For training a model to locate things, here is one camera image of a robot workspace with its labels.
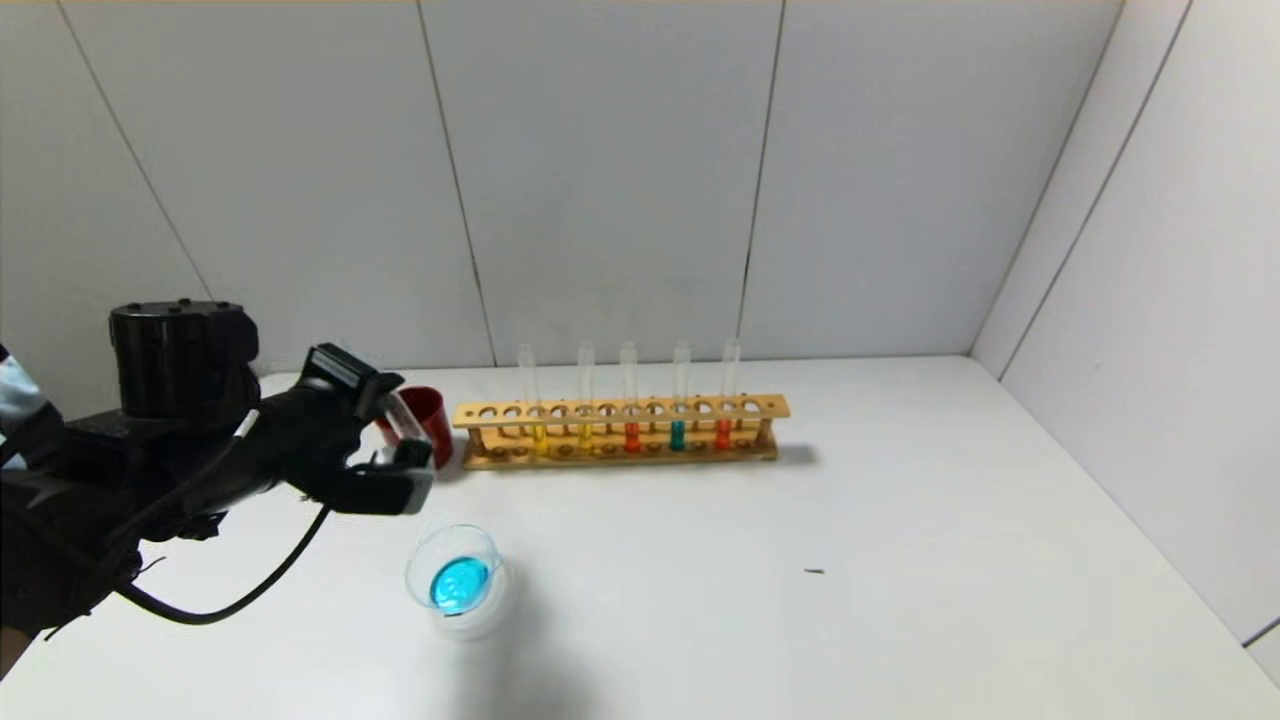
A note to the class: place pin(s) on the clear glass beaker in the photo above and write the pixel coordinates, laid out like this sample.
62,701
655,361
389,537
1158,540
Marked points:
460,585

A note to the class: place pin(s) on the test tube with orange pigment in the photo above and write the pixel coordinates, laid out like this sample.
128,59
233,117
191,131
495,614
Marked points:
722,436
631,438

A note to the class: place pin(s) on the test tube with teal pigment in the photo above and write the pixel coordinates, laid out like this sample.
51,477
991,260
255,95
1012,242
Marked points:
678,436

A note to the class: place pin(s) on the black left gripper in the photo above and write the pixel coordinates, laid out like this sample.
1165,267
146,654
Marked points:
341,373

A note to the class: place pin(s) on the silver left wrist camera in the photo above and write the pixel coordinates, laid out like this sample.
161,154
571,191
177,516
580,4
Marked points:
385,492

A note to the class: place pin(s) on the test tube with blue pigment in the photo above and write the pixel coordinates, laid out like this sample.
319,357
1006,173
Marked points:
408,425

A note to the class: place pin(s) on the test tube with yellow pigment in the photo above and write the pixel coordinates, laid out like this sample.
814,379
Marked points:
539,438
586,436

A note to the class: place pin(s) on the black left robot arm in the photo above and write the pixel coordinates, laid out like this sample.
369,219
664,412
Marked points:
60,480

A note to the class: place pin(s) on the dark red cup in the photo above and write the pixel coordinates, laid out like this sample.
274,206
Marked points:
438,425

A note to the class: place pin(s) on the wooden test tube rack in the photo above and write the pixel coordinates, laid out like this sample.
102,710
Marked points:
620,411

